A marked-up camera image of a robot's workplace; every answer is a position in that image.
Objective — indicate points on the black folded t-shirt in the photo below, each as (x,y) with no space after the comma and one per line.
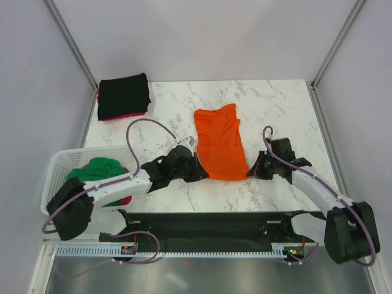
(122,96)

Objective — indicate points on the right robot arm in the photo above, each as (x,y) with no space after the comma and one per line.
(347,228)

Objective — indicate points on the left aluminium frame post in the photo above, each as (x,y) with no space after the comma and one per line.
(60,23)

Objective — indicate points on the green t-shirt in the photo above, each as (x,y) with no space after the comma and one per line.
(98,168)

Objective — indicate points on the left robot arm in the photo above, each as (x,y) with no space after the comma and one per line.
(81,206)

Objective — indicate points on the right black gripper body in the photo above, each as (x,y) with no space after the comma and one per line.
(271,168)

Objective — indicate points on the white slotted cable duct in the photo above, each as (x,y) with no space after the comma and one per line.
(122,251)

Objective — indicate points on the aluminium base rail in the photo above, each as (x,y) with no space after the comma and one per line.
(83,239)

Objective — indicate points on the white plastic basket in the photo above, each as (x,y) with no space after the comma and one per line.
(63,162)

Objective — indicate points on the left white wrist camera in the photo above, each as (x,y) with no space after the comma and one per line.
(189,142)

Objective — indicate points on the orange t-shirt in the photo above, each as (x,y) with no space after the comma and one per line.
(220,148)

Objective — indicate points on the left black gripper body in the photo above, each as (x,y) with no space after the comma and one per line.
(182,173)

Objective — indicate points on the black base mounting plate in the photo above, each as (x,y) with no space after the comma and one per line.
(242,231)

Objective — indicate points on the aluminium frame post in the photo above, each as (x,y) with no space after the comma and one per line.
(338,41)
(60,23)

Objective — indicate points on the right aluminium frame post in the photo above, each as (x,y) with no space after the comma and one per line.
(338,41)

